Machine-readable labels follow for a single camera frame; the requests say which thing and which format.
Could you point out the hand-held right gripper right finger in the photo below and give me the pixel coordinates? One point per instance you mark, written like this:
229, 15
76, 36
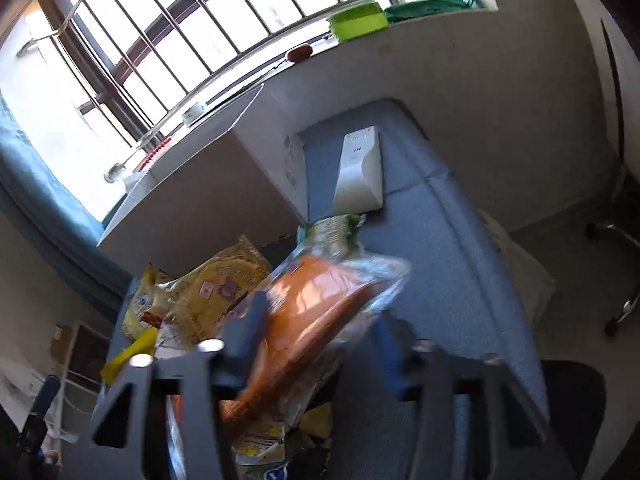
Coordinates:
387, 360

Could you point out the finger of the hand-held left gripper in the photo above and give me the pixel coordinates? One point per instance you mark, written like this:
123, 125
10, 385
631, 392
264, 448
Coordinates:
46, 396

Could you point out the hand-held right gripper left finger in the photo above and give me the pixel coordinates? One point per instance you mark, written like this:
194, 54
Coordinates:
248, 327

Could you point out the orange snack packet clear wrapper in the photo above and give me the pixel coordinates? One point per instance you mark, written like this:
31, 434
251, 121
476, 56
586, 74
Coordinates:
310, 310

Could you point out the yellow round biscuit packet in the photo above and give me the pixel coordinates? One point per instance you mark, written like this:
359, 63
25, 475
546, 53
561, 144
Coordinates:
216, 290

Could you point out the plain yellow wrapper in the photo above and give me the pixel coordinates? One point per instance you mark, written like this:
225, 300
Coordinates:
126, 360

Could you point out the yellow cartoon snack packet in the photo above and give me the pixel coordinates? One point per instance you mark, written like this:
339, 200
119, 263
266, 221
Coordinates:
141, 307

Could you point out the yellow white snack packet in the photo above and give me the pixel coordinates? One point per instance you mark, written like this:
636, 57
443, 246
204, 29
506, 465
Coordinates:
260, 440

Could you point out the green snack packet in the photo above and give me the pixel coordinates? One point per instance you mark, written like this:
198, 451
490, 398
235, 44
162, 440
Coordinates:
334, 231

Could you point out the white cardboard box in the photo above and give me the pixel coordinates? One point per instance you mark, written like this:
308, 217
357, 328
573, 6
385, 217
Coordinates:
200, 185

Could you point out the blue curtain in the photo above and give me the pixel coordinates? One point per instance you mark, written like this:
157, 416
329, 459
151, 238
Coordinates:
50, 210

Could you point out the white plastic device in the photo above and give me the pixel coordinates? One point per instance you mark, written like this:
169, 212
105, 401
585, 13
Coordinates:
357, 175

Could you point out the black office chair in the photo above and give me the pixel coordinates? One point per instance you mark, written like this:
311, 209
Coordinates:
575, 410

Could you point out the chair base with castors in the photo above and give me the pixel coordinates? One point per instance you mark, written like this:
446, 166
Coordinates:
617, 260

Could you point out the red round object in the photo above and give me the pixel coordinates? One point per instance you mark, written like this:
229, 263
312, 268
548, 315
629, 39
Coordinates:
299, 53

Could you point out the metal window grille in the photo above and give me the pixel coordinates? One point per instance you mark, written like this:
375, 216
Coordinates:
165, 35

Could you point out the bright green box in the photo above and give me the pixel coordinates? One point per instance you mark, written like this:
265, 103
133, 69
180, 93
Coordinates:
357, 22

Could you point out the dark green cloth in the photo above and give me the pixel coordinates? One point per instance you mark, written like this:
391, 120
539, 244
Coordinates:
435, 10

